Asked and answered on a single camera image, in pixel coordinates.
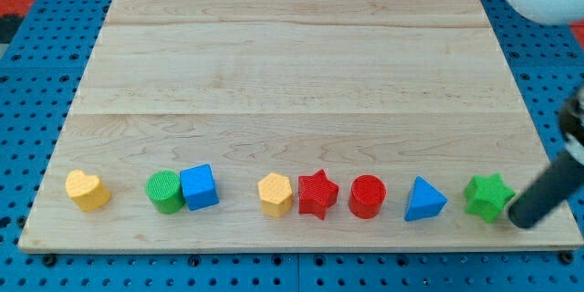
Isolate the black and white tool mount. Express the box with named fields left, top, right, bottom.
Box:
left=558, top=87, right=583, bottom=164

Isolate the dark cylindrical pusher stick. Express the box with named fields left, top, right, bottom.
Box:
left=507, top=150, right=583, bottom=229

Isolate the green star block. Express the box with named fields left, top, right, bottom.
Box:
left=464, top=172, right=516, bottom=224

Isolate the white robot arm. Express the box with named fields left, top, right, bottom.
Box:
left=506, top=0, right=583, bottom=229

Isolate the red star block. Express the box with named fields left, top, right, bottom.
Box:
left=297, top=169, right=339, bottom=220

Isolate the blue triangle block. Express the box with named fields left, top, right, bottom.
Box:
left=404, top=176, right=448, bottom=222

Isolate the red cylinder block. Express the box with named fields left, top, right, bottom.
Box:
left=349, top=175, right=387, bottom=219

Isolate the yellow hexagon block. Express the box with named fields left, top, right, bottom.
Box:
left=257, top=172, right=293, bottom=218

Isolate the wooden board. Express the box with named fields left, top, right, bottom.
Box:
left=18, top=0, right=583, bottom=255

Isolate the blue cube block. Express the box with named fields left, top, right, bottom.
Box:
left=179, top=164, right=219, bottom=211

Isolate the green cylinder block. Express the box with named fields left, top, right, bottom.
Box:
left=145, top=170, right=185, bottom=214

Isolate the yellow heart block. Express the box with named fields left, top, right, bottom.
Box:
left=65, top=170, right=111, bottom=212

